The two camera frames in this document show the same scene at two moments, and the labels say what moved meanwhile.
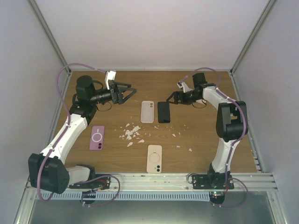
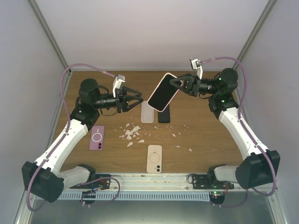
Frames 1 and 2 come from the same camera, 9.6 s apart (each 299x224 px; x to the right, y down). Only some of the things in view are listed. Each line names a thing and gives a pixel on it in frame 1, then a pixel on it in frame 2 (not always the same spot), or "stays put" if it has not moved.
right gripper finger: [175, 98] to [186, 83]
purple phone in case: [96, 137] stays put
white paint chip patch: [128, 133] stays put
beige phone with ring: [154, 158] stays put
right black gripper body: [188, 100] to [195, 88]
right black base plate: [202, 182] stays put
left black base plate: [103, 182] stays put
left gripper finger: [121, 100] to [125, 106]
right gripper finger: [175, 94] to [189, 77]
